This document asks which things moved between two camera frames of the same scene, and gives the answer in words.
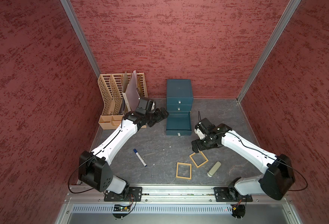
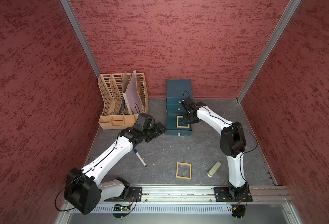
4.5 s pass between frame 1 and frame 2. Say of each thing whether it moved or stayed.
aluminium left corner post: stayed
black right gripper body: moved
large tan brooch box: moved
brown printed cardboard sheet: stayed
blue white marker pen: stayed
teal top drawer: stayed
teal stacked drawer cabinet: stayed
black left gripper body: moved
